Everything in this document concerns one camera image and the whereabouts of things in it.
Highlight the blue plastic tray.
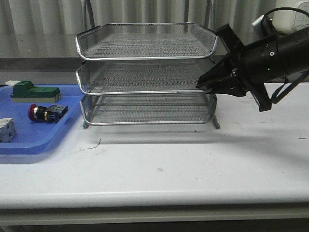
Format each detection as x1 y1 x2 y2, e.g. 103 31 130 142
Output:
0 84 83 155

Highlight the green terminal block module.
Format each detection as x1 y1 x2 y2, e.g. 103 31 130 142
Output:
5 80 62 103

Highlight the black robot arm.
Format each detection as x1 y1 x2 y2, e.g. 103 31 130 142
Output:
196 24 309 112

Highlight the silver mesh tray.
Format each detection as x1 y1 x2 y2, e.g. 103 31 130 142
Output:
75 59 214 95
80 92 217 126
75 22 218 61

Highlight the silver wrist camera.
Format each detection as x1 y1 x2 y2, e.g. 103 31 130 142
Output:
252 14 273 31

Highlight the silver metal rack frame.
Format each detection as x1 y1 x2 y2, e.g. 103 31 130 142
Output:
82 0 220 129

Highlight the grey back counter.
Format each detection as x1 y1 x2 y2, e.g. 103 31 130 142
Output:
0 32 309 85

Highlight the red emergency stop button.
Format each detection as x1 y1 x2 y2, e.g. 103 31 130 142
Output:
28 104 68 123

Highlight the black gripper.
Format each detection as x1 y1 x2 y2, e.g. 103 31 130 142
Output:
196 24 272 112

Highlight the white appliance on counter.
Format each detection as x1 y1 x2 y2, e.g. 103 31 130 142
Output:
272 0 309 34

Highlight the white electrical switch block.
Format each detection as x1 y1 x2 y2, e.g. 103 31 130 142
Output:
0 118 16 143

